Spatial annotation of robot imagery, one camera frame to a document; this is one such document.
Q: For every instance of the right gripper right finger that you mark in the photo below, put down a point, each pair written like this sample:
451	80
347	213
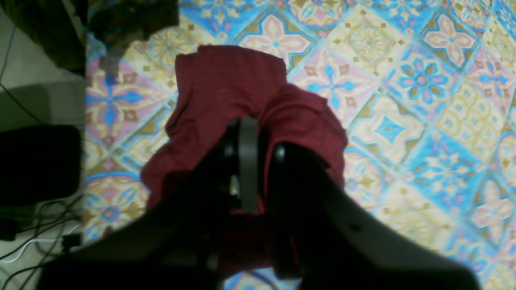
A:
327	240

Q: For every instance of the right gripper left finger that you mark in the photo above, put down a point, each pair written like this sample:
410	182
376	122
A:
176	245

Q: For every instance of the dark red t-shirt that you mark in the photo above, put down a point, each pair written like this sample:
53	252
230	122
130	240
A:
217	84

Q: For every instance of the patterned tablecloth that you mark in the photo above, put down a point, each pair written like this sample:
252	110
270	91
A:
424	88

